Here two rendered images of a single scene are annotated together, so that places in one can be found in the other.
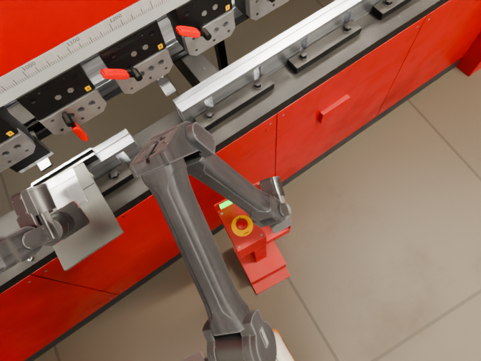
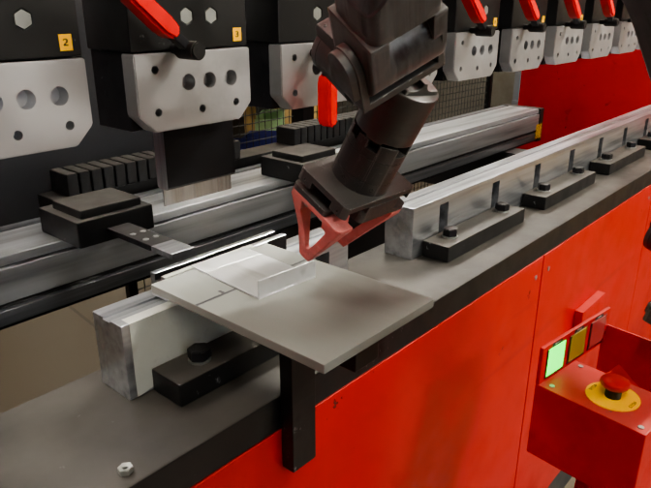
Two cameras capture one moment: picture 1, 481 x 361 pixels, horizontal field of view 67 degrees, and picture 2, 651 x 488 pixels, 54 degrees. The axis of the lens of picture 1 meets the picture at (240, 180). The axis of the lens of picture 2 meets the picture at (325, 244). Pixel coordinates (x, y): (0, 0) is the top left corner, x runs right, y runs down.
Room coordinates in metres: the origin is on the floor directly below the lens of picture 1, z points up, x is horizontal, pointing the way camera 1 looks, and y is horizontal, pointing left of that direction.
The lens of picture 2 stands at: (-0.21, 0.71, 1.30)
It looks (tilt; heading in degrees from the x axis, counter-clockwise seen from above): 21 degrees down; 336
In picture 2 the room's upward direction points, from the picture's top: straight up
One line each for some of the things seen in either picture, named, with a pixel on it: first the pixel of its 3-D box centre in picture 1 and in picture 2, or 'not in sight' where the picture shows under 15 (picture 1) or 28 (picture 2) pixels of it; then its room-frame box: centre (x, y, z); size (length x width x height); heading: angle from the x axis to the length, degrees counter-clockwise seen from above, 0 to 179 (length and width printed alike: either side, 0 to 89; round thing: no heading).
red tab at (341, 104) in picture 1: (333, 109); (588, 314); (0.81, -0.46, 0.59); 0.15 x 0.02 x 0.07; 115
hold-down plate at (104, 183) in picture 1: (90, 194); (262, 339); (0.50, 0.48, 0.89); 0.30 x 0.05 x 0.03; 115
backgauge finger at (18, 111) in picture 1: (28, 136); (125, 225); (0.67, 0.62, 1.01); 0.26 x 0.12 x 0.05; 25
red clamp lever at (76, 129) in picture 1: (75, 127); (324, 86); (0.54, 0.37, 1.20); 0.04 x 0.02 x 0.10; 25
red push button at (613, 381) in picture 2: (242, 224); (613, 389); (0.33, 0.02, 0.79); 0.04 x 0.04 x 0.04
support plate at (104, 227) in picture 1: (74, 213); (289, 295); (0.40, 0.48, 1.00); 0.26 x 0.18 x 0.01; 25
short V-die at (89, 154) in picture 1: (65, 170); (224, 261); (0.54, 0.51, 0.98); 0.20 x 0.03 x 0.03; 115
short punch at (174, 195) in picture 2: (26, 155); (196, 158); (0.53, 0.54, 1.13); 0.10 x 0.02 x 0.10; 115
